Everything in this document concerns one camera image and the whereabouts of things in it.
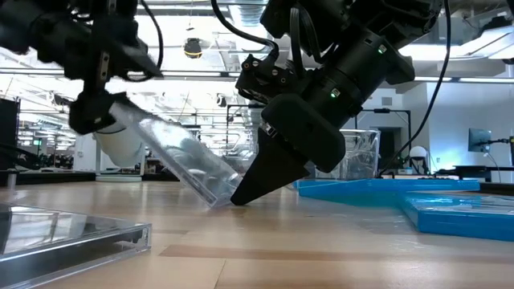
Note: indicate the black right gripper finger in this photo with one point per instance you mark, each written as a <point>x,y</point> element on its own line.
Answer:
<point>273,172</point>

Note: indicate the clear CD jewel case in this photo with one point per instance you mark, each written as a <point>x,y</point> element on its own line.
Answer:
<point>188,168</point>

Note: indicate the black CD case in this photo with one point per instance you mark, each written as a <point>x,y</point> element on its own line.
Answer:
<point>60,241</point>

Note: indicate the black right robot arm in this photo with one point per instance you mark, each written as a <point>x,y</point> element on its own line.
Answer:
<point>361,60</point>

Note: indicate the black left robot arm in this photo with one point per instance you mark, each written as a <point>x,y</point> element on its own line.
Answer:
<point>24,24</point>

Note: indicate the dark cabinet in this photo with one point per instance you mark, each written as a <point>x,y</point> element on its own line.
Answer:
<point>9,132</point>

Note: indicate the black desk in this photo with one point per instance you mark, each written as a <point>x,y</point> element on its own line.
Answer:
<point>474,172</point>

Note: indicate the computer monitor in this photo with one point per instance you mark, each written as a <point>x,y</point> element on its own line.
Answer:
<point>480,140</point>

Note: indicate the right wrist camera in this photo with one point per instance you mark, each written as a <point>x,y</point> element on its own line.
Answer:
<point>265,76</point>

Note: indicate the black aluminium table frame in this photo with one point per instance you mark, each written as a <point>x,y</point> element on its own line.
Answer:
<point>40,178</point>

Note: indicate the round ribbed air duct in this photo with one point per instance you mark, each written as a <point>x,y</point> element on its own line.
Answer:
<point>249,16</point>

